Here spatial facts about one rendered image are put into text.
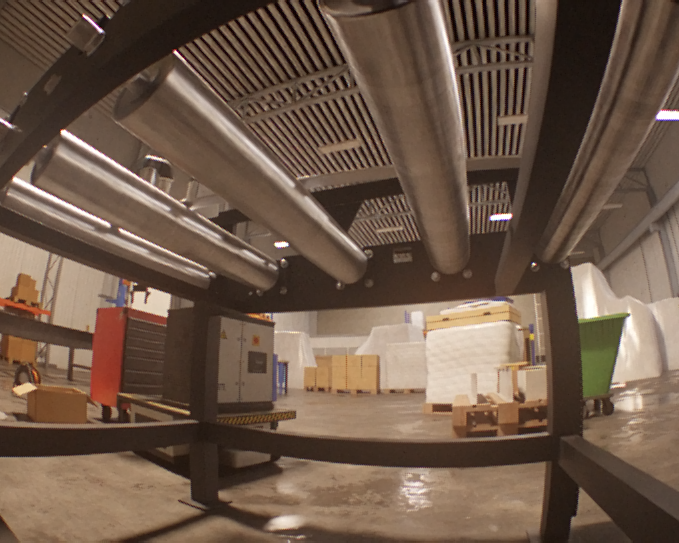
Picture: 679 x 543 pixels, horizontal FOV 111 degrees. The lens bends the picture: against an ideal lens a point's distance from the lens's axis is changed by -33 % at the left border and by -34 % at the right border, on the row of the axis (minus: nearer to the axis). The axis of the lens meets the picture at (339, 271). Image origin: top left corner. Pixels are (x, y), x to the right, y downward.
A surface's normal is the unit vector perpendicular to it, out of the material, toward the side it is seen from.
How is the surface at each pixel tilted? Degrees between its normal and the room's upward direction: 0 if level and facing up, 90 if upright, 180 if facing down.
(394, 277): 90
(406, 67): 172
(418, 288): 90
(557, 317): 90
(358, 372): 90
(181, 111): 126
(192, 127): 138
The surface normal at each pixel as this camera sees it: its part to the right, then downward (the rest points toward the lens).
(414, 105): 0.04, 0.95
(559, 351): -0.35, -0.27
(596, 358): -0.48, -0.07
